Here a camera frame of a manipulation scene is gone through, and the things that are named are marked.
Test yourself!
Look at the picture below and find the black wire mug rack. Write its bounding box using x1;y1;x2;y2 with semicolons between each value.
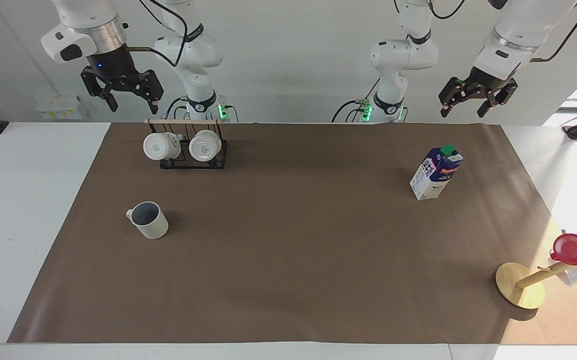
146;117;229;171

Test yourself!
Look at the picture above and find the blue and white milk carton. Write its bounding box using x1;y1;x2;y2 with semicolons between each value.
409;144;465;201

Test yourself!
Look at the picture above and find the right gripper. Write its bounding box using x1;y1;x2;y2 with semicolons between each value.
80;45;165;116

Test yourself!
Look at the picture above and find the black cable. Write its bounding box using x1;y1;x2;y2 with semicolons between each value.
331;77;382;124
393;0;470;21
165;96;190;122
127;0;190;69
529;0;577;64

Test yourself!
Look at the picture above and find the wooden mug tree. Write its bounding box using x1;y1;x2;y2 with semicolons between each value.
495;261;577;310

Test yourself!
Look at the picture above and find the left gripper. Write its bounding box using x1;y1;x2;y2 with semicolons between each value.
438;65;519;119

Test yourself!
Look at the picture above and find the grey mug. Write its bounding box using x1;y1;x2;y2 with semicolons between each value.
125;201;170;240

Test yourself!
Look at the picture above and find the white cup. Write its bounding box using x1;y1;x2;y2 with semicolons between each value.
547;257;577;287

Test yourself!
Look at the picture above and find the white mug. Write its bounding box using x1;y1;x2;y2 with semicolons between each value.
188;129;223;163
142;132;182;162

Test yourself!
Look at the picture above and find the white wall socket box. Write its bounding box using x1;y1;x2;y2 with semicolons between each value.
35;95;90;121

